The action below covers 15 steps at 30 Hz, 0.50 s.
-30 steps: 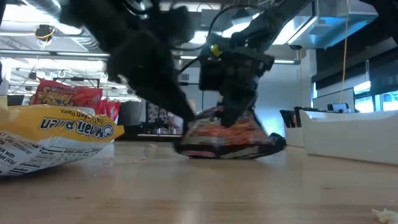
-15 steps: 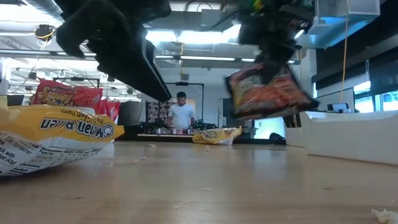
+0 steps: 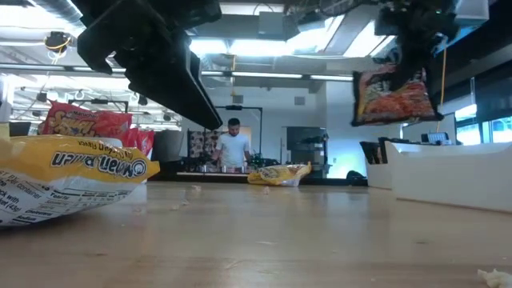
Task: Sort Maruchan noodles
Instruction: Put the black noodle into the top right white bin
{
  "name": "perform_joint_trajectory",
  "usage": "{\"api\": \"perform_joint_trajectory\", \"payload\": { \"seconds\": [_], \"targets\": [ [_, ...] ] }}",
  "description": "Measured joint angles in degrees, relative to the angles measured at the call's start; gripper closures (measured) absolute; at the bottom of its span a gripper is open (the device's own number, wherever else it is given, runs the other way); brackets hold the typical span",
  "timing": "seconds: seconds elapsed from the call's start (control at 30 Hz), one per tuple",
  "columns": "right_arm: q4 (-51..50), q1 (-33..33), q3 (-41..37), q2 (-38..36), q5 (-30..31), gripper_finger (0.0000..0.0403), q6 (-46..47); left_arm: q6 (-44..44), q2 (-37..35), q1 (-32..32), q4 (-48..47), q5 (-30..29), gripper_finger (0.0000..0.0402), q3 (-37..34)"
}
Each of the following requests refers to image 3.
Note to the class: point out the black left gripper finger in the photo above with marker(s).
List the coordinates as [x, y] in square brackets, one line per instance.
[172, 80]
[104, 44]

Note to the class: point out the yellow Maruchan ramen pack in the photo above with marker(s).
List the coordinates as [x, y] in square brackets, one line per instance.
[72, 168]
[280, 174]

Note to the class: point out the white crumpled scrap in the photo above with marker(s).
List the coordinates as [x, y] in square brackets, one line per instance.
[496, 278]

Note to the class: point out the white plastic bin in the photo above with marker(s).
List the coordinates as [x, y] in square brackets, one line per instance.
[378, 176]
[114, 141]
[452, 180]

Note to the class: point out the black monitor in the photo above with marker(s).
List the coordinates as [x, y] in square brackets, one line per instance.
[20, 129]

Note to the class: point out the black desk device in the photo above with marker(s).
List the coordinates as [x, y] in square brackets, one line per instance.
[436, 138]

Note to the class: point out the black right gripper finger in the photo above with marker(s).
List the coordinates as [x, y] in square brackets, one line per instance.
[412, 64]

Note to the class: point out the black equipment cabinet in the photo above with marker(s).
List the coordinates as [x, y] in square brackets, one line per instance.
[308, 152]

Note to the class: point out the long ceiling light rail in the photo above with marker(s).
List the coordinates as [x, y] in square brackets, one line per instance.
[260, 74]

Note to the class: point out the person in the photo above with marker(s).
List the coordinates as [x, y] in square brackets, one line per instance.
[233, 150]

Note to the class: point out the Saucy Noods noodle pack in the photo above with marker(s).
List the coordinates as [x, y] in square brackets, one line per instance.
[88, 122]
[140, 142]

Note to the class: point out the dark grey chair back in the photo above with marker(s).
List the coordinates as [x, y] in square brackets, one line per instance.
[168, 146]

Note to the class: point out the black background rig frame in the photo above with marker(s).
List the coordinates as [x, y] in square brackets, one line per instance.
[240, 107]
[100, 101]

